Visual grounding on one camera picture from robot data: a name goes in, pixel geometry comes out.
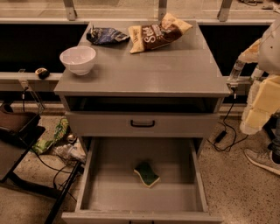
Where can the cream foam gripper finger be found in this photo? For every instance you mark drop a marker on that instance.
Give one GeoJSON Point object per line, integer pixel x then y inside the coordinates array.
{"type": "Point", "coordinates": [263, 101]}
{"type": "Point", "coordinates": [250, 55]}

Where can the green and yellow sponge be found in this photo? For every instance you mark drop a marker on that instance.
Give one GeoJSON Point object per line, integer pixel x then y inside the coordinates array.
{"type": "Point", "coordinates": [146, 174]}

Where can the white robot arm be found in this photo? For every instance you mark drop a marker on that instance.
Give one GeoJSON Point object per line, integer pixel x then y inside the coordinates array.
{"type": "Point", "coordinates": [269, 49]}

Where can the grey drawer cabinet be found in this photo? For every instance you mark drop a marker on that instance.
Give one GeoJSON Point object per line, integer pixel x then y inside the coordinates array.
{"type": "Point", "coordinates": [182, 77]}

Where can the open grey middle drawer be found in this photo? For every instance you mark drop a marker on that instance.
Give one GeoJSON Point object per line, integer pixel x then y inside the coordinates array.
{"type": "Point", "coordinates": [111, 193]}

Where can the closed grey top drawer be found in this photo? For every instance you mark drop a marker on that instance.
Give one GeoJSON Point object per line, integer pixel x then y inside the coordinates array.
{"type": "Point", "coordinates": [117, 124]}

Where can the clear water bottle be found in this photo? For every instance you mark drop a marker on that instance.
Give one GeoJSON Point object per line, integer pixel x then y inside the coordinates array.
{"type": "Point", "coordinates": [236, 71]}

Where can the dark capped plastic bottle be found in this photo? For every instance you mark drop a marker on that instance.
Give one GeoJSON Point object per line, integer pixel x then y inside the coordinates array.
{"type": "Point", "coordinates": [257, 74]}

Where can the grey sneaker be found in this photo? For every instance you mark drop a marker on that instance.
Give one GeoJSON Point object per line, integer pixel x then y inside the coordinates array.
{"type": "Point", "coordinates": [263, 160]}

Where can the brown chip bag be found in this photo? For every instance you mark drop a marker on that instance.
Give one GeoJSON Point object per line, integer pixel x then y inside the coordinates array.
{"type": "Point", "coordinates": [152, 36]}

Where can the blue crumpled snack bag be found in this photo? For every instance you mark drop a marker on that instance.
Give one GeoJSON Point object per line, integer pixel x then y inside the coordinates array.
{"type": "Point", "coordinates": [104, 36]}

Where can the white bowl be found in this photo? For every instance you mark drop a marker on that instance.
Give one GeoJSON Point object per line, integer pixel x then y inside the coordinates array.
{"type": "Point", "coordinates": [79, 59]}

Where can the crumpled clear plastic wrap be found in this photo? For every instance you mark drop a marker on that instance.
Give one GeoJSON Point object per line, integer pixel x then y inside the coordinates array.
{"type": "Point", "coordinates": [71, 152]}

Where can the yellow black tape measure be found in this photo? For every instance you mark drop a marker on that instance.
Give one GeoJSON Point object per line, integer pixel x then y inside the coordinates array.
{"type": "Point", "coordinates": [42, 73]}

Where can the green snack bag on floor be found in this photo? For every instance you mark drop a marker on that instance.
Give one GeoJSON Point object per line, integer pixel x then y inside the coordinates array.
{"type": "Point", "coordinates": [43, 145]}

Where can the black side table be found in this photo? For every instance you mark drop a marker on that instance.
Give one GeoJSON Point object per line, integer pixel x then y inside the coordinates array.
{"type": "Point", "coordinates": [19, 131]}

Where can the black drawer handle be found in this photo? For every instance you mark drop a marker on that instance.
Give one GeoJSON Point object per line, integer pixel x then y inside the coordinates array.
{"type": "Point", "coordinates": [148, 124]}

